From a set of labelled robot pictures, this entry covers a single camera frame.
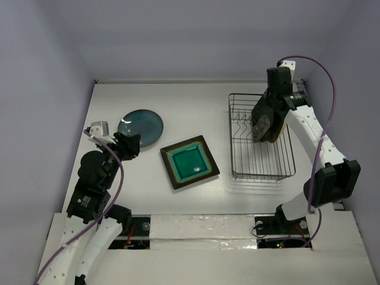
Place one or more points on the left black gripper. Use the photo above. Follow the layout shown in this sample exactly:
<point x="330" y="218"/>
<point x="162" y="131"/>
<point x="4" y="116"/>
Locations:
<point x="129" y="144"/>

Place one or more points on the round teal blue plate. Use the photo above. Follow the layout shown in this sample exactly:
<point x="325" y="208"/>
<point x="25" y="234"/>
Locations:
<point x="148" y="124"/>

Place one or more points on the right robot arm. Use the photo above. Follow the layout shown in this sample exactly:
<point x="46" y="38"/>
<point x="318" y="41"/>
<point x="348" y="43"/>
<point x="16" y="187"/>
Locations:
<point x="333" y="176"/>

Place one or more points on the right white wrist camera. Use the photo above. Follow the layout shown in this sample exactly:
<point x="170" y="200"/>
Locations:
<point x="291" y="65"/>

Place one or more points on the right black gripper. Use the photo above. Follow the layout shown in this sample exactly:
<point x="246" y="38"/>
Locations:
<point x="270" y="111"/>

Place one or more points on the square black floral plate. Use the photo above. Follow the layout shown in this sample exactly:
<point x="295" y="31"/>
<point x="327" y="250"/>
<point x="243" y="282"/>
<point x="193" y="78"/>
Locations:
<point x="261" y="121"/>
<point x="266" y="136"/>

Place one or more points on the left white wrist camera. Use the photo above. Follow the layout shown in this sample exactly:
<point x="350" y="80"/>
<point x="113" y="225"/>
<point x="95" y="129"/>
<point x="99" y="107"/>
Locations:
<point x="98" y="133"/>

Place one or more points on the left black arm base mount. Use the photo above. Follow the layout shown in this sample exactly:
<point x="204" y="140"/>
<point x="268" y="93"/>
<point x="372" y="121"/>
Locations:
<point x="137" y="237"/>

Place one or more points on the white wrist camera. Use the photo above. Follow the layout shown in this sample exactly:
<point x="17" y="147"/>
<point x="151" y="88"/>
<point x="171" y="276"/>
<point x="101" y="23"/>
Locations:
<point x="291" y="65"/>
<point x="98" y="133"/>

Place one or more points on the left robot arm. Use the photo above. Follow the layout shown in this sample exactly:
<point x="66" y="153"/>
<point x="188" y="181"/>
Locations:
<point x="93" y="219"/>

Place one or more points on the round tan bird plate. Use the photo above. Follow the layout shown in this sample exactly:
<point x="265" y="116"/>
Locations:
<point x="281" y="132"/>

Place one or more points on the square green glazed plate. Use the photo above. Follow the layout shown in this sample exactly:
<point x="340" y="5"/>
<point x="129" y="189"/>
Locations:
<point x="188" y="162"/>

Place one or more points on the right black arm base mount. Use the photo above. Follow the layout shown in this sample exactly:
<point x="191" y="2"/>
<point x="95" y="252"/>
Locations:
<point x="270" y="234"/>

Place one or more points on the metal wire dish rack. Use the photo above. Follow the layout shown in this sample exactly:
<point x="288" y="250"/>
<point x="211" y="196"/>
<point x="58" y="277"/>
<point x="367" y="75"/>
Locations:
<point x="256" y="160"/>

